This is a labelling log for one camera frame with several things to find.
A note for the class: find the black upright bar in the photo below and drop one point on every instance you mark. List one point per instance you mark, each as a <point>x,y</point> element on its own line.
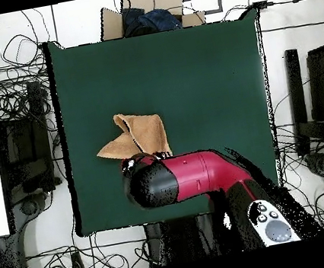
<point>296,94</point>

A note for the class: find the dark green table cloth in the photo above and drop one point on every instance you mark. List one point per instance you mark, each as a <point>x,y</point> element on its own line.
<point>169,67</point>

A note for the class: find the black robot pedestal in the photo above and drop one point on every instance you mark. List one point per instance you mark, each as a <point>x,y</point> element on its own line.
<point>180,239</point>

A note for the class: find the tan terry towel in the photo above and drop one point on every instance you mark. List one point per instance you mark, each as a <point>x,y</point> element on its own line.
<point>146,130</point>

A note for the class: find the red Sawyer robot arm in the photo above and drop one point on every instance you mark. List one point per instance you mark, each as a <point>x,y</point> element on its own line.
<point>194,174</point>

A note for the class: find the black power strip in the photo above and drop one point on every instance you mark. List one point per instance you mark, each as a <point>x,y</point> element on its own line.
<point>78,266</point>

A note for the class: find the dark blue clothes pile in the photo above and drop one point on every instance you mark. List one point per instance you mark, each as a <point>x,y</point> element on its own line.
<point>157,20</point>

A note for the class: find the black power adapter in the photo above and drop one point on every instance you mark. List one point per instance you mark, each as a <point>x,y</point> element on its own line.
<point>260,5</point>

